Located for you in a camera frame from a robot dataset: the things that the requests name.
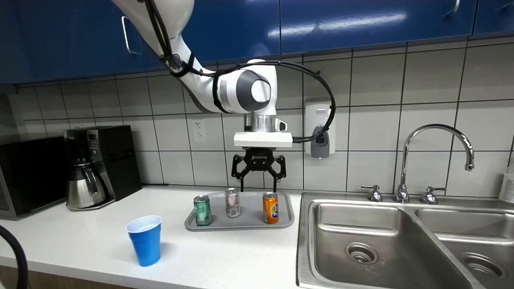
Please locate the white wall soap dispenser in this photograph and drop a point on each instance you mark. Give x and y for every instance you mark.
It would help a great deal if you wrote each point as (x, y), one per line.
(320, 141)

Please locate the grey plastic tray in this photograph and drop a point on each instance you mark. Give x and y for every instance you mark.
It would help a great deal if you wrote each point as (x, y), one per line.
(249, 221)

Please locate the blue plastic cup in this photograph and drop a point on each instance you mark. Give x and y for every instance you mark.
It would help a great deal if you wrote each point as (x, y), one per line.
(144, 242)

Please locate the silver soda can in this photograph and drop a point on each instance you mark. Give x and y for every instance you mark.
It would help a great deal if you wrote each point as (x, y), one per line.
(233, 202)

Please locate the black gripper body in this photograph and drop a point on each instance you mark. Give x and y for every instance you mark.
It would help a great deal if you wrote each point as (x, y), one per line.
(260, 159)

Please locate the black microwave oven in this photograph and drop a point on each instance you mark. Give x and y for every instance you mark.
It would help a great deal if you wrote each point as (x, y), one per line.
(32, 176)

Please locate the green soda can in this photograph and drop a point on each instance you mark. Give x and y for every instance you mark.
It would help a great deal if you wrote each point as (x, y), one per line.
(202, 210)

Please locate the black steel coffee maker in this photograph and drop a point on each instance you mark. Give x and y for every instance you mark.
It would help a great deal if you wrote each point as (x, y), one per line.
(120, 160)

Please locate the chrome gooseneck faucet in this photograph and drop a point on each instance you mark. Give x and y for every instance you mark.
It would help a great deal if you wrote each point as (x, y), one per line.
(410, 144)

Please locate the white wall outlet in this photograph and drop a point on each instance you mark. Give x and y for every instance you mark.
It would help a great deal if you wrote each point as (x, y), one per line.
(197, 130)

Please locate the orange soda can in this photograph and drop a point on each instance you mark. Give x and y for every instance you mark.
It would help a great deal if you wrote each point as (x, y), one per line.
(270, 208)

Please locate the stainless steel coffee carafe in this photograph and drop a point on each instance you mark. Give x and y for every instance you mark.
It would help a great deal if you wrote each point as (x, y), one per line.
(82, 189)

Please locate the wooden base cabinets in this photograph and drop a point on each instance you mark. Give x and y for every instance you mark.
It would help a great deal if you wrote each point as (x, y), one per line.
(53, 281)

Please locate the stainless steel double sink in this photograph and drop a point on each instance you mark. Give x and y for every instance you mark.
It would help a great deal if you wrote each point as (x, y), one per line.
(374, 250)

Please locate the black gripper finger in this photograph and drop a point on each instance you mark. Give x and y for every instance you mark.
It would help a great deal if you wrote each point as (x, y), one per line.
(238, 170)
(279, 170)

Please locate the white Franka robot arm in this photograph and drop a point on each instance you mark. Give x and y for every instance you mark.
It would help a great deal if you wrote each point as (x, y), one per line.
(234, 90)

